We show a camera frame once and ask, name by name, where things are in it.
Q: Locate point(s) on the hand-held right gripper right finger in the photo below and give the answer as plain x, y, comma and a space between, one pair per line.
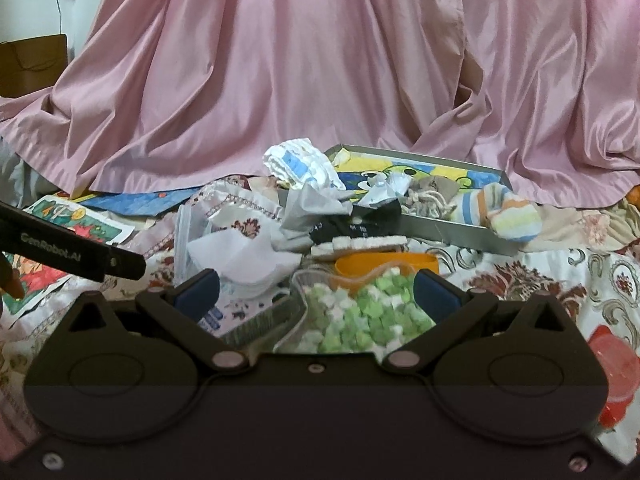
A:
435, 292

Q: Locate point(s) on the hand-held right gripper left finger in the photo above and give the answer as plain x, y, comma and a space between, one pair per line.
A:
197, 292

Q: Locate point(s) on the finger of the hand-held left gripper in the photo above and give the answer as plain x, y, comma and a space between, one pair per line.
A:
125, 265

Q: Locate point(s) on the grey shallow box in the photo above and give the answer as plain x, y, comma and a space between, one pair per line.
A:
450, 232

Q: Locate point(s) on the clear container of paper stars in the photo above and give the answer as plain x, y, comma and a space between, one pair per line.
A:
350, 315

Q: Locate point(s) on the striped sock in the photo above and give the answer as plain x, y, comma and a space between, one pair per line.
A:
505, 215

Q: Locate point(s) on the black sock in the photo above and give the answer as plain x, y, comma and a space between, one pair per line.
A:
350, 230

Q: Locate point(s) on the grey cloth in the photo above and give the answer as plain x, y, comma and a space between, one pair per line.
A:
315, 210

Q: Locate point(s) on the white printed diaper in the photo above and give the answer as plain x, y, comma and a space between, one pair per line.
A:
300, 162

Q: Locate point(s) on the person's left hand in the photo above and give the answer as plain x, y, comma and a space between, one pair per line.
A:
11, 282

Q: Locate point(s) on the red-haired cartoon drawing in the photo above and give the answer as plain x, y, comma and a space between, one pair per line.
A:
55, 210

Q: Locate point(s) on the white cloth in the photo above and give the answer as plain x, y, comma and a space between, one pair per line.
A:
235, 260

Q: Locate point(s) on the blue painted paper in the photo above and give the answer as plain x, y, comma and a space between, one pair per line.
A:
140, 205

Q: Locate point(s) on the floral patterned blanket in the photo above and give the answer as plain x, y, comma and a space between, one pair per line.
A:
525, 275

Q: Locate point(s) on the green cartoon painting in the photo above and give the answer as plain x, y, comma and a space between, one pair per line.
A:
352, 166

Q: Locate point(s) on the brown paper bag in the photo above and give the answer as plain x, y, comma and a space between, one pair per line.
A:
32, 67

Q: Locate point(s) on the pink satin curtain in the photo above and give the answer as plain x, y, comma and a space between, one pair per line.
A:
300, 60

